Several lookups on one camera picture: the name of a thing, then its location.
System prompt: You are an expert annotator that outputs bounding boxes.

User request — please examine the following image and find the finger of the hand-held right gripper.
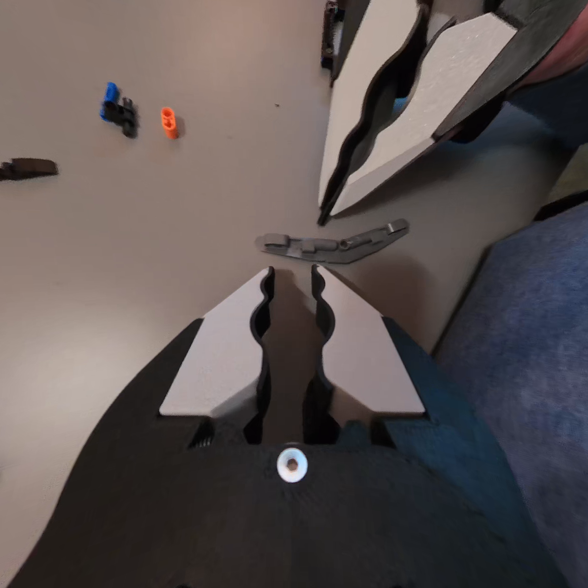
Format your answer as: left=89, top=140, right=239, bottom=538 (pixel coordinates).
left=327, top=13, right=520, bottom=219
left=317, top=0, right=432, bottom=227

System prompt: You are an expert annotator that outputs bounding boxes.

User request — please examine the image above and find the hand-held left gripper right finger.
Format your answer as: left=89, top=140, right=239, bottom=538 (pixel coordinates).
left=302, top=264, right=426, bottom=445

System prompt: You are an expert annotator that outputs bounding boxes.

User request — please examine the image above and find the person's blue clothing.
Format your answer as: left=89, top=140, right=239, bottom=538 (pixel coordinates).
left=432, top=202, right=588, bottom=588

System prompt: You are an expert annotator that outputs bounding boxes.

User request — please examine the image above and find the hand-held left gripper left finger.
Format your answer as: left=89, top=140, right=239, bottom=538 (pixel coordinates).
left=158, top=266, right=276, bottom=445

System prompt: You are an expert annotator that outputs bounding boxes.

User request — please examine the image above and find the small dark lego assembly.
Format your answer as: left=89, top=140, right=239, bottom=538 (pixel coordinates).
left=321, top=0, right=343, bottom=70

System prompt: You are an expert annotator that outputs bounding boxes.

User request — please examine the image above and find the black and blue lego connector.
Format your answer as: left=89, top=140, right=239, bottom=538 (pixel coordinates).
left=100, top=82, right=139, bottom=139

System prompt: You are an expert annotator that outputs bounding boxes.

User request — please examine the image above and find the dark tapered lego piece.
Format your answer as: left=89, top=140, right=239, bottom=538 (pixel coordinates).
left=0, top=157, right=59, bottom=182

